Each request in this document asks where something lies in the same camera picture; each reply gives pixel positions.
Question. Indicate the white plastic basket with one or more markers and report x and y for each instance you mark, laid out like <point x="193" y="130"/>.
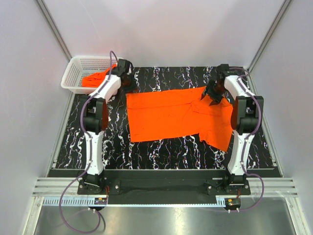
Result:
<point x="80" y="67"/>

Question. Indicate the aluminium frame rail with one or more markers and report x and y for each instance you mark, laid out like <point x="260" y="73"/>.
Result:
<point x="62" y="191"/>

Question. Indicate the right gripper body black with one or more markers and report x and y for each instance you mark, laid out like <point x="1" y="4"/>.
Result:
<point x="214" y="89"/>

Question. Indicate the right connector box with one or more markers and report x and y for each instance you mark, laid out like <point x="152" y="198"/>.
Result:
<point x="233" y="202"/>

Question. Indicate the connector box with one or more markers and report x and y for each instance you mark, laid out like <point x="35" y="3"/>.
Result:
<point x="233" y="202"/>
<point x="100" y="200"/>

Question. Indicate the left connector box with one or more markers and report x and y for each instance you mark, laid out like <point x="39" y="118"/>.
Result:
<point x="100" y="200"/>

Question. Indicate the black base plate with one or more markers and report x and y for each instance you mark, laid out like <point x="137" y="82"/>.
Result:
<point x="164" y="187"/>

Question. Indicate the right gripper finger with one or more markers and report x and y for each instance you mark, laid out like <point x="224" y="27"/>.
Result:
<point x="205" y="92"/>
<point x="215" y="102"/>

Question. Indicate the orange t shirt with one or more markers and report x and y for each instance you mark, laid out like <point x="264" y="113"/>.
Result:
<point x="177" y="113"/>

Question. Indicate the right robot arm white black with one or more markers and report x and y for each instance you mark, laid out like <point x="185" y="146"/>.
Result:
<point x="246" y="119"/>

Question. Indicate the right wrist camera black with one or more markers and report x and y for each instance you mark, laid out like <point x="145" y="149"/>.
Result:
<point x="223" y="69"/>

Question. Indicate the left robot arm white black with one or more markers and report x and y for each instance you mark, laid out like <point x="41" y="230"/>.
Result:
<point x="94" y="120"/>

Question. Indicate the orange t shirts in basket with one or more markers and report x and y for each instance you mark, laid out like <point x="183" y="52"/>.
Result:
<point x="94" y="80"/>

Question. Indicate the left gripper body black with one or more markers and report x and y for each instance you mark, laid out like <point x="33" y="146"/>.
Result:
<point x="130" y="84"/>

